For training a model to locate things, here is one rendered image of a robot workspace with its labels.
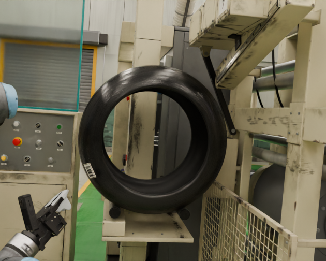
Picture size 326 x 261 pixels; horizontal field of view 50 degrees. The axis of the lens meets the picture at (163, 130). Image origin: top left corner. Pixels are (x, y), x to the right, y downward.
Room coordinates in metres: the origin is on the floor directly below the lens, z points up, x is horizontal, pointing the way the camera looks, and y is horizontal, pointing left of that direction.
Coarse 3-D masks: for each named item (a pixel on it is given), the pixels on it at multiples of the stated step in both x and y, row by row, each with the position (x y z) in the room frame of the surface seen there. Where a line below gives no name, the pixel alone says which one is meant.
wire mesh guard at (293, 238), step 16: (224, 192) 1.49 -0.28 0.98; (208, 208) 1.73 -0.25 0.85; (256, 208) 1.20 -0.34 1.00; (224, 224) 1.49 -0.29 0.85; (240, 224) 1.31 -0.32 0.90; (272, 224) 1.05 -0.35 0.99; (208, 240) 1.69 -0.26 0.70; (240, 240) 1.30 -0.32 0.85; (256, 240) 1.16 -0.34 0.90; (208, 256) 1.67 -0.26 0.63; (240, 256) 1.28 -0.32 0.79; (256, 256) 1.16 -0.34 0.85; (272, 256) 1.04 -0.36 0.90; (288, 256) 0.94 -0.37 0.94
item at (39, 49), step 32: (0, 0) 1.99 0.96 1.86; (32, 0) 2.02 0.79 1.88; (64, 0) 2.05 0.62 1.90; (0, 32) 2.00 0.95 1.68; (32, 32) 2.02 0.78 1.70; (64, 32) 2.05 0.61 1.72; (0, 64) 2.00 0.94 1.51; (32, 64) 2.02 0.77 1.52; (64, 64) 2.05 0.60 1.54; (32, 96) 2.02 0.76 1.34; (64, 96) 2.05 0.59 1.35
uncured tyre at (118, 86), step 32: (96, 96) 1.33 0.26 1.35; (192, 96) 1.35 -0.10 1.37; (96, 128) 1.30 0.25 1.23; (192, 128) 1.65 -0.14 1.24; (224, 128) 1.41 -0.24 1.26; (96, 160) 1.30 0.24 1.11; (192, 160) 1.65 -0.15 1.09; (128, 192) 1.32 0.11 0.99; (160, 192) 1.61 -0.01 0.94; (192, 192) 1.36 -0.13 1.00
